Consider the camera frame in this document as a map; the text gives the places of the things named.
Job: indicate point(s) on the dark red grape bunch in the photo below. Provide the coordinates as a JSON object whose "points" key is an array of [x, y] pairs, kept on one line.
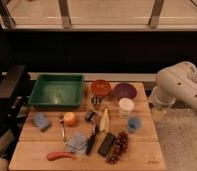
{"points": [[120, 147]]}

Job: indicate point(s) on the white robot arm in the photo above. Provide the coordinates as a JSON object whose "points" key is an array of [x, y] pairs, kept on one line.
{"points": [[175, 82]]}

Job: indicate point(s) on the red bowl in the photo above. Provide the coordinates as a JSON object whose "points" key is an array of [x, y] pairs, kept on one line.
{"points": [[100, 88]]}

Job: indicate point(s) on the purple bowl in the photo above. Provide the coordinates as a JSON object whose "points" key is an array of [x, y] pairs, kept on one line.
{"points": [[124, 90]]}

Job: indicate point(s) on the small metal cup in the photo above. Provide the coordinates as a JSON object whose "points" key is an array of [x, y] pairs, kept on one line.
{"points": [[96, 101]]}

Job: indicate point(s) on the dark round can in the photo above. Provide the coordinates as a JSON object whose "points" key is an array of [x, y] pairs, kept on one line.
{"points": [[90, 115]]}

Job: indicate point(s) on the white lidded cup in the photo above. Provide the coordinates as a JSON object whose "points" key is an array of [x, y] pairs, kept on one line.
{"points": [[126, 106]]}

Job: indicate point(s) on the yellow banana slice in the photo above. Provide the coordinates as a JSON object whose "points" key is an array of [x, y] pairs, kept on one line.
{"points": [[104, 122]]}

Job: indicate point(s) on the green plastic tray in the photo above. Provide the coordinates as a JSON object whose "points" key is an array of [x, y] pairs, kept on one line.
{"points": [[57, 91]]}

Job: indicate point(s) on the orange apple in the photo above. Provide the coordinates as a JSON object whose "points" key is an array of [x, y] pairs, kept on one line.
{"points": [[70, 119]]}

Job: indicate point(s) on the wooden cutting board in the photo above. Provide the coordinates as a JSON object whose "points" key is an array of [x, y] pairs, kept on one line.
{"points": [[143, 154]]}

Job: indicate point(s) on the blue small cup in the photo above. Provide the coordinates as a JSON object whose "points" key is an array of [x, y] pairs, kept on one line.
{"points": [[133, 124]]}

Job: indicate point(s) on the metal spoon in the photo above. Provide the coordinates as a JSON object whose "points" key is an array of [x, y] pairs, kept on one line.
{"points": [[62, 129]]}

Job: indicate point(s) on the black rectangular block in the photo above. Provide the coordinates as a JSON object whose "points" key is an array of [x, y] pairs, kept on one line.
{"points": [[106, 144]]}

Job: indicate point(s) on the grey blue cloth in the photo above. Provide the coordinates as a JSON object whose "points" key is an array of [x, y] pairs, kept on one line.
{"points": [[77, 144]]}

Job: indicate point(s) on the blue sponge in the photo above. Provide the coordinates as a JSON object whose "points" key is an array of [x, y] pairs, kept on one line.
{"points": [[41, 121]]}

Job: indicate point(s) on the red sausage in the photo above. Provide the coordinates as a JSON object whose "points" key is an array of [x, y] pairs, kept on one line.
{"points": [[56, 155]]}

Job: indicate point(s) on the black equipment on left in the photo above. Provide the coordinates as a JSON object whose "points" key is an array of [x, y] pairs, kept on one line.
{"points": [[14, 88]]}

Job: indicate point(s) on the black handled utensil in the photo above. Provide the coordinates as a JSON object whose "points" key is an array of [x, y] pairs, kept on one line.
{"points": [[91, 140]]}

